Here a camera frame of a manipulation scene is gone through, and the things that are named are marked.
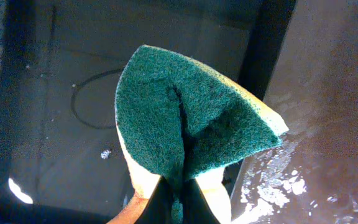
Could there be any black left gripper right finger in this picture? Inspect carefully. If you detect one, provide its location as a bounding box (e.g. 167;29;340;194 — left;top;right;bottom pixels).
181;179;219;224

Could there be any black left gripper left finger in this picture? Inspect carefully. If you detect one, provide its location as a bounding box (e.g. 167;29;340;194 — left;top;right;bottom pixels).
135;177;173;224

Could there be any green and yellow sponge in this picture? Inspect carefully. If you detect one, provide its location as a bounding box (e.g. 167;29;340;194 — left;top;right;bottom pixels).
113;45;288;223

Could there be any black rectangular water tray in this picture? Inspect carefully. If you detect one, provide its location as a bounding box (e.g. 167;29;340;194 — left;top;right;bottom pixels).
0;0;296;223

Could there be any brown serving tray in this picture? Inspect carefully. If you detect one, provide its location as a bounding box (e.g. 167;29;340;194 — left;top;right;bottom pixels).
231;1;358;223

